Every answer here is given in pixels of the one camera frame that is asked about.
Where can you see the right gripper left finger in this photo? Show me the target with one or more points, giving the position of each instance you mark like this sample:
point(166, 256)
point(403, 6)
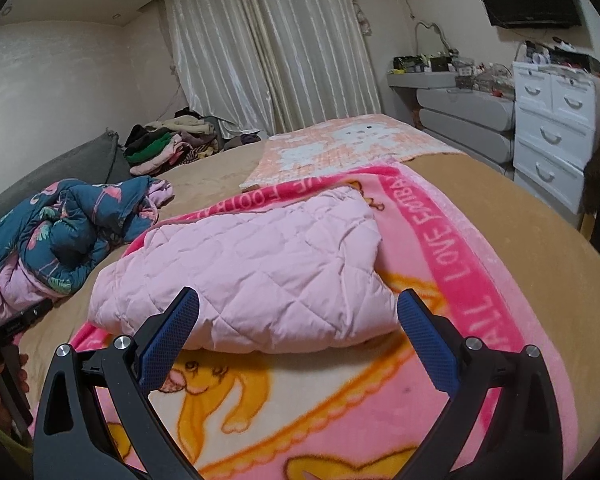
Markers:
point(72, 439)

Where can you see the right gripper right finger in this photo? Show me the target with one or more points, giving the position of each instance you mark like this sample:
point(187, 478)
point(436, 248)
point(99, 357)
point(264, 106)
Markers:
point(501, 420)

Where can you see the pink quilted jacket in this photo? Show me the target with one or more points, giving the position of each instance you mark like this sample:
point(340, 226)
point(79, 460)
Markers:
point(295, 279)

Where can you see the pile of folded clothes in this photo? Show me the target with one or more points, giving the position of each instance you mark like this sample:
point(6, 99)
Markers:
point(159, 146)

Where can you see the blue flamingo comforter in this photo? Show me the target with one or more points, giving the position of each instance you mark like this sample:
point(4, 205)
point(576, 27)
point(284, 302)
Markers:
point(52, 241)

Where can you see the pink cartoon fleece blanket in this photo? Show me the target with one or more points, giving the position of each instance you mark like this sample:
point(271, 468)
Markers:
point(357, 412)

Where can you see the tan bed sheet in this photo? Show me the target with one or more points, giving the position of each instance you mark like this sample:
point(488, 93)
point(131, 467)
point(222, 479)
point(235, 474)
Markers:
point(555, 267)

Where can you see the grey headboard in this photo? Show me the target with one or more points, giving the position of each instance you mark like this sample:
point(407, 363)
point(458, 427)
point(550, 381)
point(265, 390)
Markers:
point(97, 161)

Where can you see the grey vanity desk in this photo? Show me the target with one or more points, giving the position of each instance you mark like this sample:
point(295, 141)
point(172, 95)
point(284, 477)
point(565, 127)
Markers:
point(481, 125)

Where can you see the white drawer chest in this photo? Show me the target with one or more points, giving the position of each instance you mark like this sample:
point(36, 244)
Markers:
point(557, 115)

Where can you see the peach white patterned blanket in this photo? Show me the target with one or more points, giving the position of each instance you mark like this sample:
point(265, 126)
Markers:
point(340, 145)

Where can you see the cream striped curtain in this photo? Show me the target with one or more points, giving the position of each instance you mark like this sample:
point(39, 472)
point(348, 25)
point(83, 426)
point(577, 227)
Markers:
point(272, 65)

